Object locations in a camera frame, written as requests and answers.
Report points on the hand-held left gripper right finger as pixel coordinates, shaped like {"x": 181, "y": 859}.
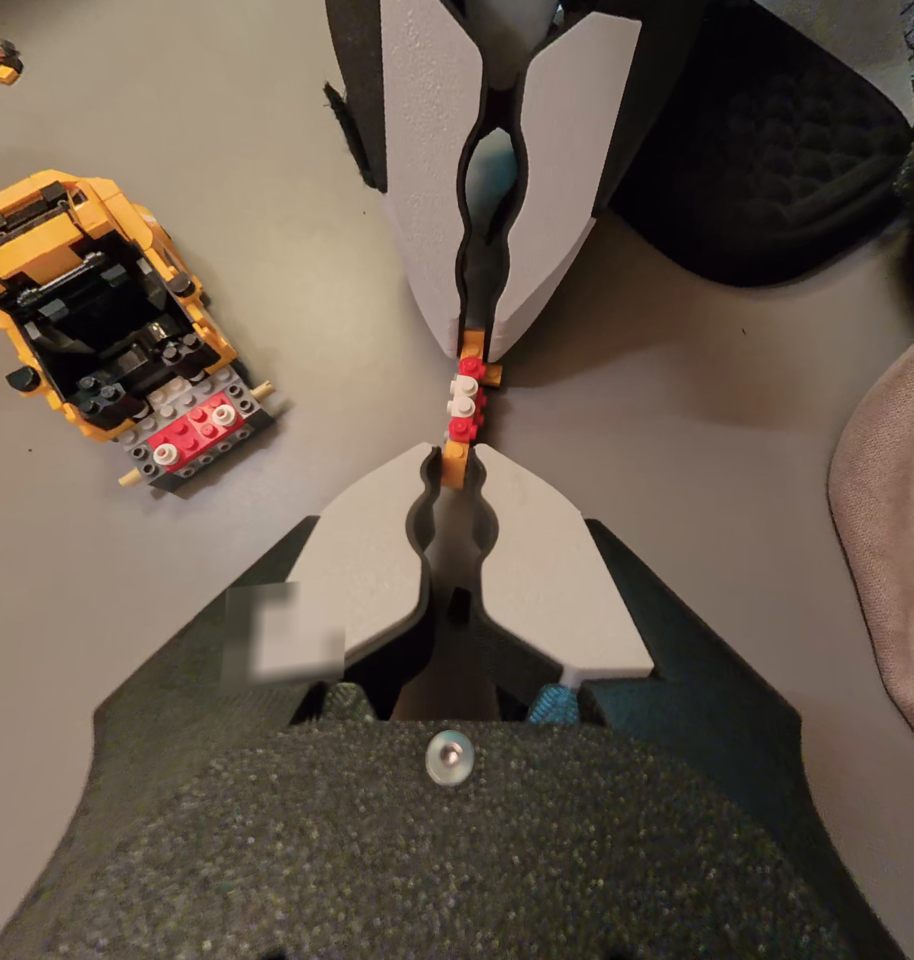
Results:
{"x": 562, "y": 585}

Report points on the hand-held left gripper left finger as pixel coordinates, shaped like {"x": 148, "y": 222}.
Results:
{"x": 367, "y": 540}

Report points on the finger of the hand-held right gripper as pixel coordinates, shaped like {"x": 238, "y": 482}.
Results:
{"x": 569, "y": 150}
{"x": 427, "y": 150}

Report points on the black lego piece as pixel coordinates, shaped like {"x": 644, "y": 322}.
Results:
{"x": 458, "y": 604}

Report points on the red white lego assembly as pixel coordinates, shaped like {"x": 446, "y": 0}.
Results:
{"x": 464, "y": 397}

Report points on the yellow lego car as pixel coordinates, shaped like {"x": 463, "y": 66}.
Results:
{"x": 89, "y": 315}

